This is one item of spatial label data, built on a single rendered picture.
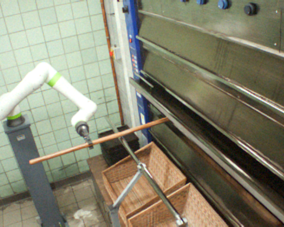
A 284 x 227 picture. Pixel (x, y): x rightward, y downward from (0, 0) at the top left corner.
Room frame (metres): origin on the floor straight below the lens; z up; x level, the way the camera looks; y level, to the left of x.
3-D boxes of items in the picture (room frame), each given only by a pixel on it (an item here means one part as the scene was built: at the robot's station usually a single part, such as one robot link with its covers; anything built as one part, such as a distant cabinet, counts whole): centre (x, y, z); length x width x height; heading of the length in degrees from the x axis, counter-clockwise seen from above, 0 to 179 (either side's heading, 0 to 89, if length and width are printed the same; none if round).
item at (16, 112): (2.17, 1.00, 1.36); 0.16 x 0.13 x 0.19; 172
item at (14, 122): (2.23, 1.02, 1.23); 0.26 x 0.15 x 0.06; 23
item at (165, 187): (1.85, 0.07, 0.72); 0.56 x 0.49 x 0.28; 20
